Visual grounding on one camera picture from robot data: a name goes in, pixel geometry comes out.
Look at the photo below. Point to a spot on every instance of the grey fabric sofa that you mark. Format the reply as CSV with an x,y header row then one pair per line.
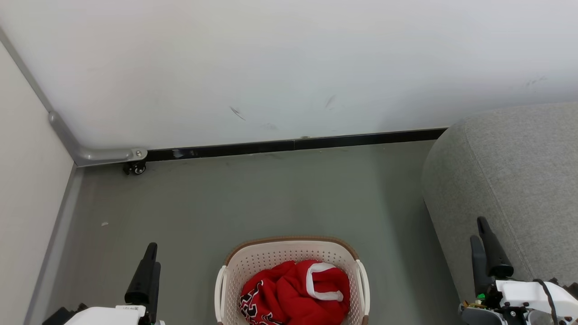
x,y
510,171

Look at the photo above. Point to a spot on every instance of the grey metal partition frame tube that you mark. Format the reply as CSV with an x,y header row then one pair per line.
x,y
95,155

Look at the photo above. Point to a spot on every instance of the cream perforated laundry basket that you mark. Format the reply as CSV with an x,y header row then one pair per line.
x,y
280,253

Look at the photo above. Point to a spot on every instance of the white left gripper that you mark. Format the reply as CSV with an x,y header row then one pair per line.
x,y
108,316

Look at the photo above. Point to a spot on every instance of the red jersey with black print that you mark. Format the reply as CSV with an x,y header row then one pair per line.
x,y
264,293

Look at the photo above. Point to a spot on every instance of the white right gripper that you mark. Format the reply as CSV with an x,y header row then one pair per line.
x,y
519,293

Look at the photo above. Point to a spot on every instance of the black baseboard strip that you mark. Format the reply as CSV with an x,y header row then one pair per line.
x,y
293,145

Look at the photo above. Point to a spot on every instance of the black caster wheel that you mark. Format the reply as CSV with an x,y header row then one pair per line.
x,y
135,168

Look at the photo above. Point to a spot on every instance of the red garment with white trim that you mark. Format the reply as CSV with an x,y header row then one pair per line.
x,y
327,280

